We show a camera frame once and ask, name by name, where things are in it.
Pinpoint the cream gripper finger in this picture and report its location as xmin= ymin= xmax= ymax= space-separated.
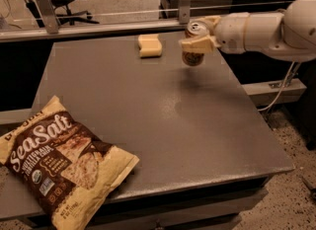
xmin=192 ymin=15 xmax=221 ymax=31
xmin=180 ymin=35 xmax=220 ymax=53

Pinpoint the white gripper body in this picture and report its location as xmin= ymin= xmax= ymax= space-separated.
xmin=214 ymin=13 xmax=250 ymax=54

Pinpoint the orange soda can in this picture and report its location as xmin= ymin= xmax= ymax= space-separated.
xmin=181 ymin=21 xmax=209 ymax=66

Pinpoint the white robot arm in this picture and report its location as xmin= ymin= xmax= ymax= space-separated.
xmin=180 ymin=0 xmax=316 ymax=62

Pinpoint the yellow sponge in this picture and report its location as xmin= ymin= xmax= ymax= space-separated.
xmin=138 ymin=34 xmax=162 ymax=58

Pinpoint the sea salt tortilla chips bag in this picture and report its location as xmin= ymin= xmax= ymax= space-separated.
xmin=0 ymin=97 xmax=138 ymax=230

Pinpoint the white cable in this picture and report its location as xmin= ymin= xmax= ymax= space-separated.
xmin=257 ymin=61 xmax=297 ymax=113

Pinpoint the metal railing frame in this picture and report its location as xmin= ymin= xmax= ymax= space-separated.
xmin=0 ymin=0 xmax=185 ymax=42

